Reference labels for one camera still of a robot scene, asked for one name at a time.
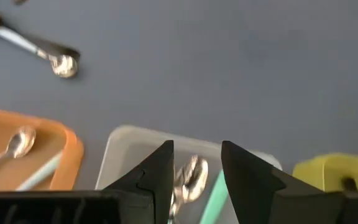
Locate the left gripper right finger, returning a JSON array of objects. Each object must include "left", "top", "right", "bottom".
[{"left": 221, "top": 140, "right": 344, "bottom": 224}]

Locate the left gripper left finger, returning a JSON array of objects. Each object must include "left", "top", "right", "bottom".
[{"left": 104, "top": 139, "right": 175, "bottom": 224}]

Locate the teal handled spoon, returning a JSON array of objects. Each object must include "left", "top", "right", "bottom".
[
  {"left": 167, "top": 154, "right": 209, "bottom": 224},
  {"left": 198, "top": 169, "right": 229, "bottom": 224}
]

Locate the light blue handled spoon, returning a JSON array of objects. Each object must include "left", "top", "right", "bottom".
[
  {"left": 0, "top": 25, "right": 80, "bottom": 78},
  {"left": 16, "top": 151, "right": 63, "bottom": 191},
  {"left": 0, "top": 126, "right": 37, "bottom": 177}
]

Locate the clear plastic bin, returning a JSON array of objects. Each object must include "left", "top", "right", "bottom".
[{"left": 94, "top": 124, "right": 283, "bottom": 224}]

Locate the yellow plastic bin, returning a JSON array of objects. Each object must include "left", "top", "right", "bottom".
[{"left": 292, "top": 152, "right": 358, "bottom": 194}]

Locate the orange plastic bin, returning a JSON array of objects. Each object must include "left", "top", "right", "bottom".
[{"left": 0, "top": 105, "right": 85, "bottom": 196}]

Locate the blue-grey table mat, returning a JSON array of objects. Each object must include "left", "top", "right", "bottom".
[{"left": 0, "top": 0, "right": 358, "bottom": 191}]

